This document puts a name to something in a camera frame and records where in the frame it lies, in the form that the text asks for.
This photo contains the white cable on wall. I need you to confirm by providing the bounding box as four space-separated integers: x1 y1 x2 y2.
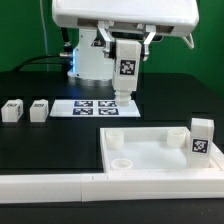
39 0 50 72

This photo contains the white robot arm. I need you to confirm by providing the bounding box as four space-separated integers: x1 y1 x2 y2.
52 0 199 86

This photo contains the white L-shaped obstacle wall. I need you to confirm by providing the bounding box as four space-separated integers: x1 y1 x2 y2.
0 171 224 204

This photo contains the white marker sheet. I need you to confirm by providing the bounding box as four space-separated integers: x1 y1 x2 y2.
50 100 140 117

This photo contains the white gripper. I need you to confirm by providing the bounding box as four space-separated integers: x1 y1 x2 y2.
52 0 199 61

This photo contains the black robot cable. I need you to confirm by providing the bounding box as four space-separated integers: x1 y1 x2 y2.
11 26 74 72

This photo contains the white square tabletop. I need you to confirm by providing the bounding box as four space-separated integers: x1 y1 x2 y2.
100 127 224 173

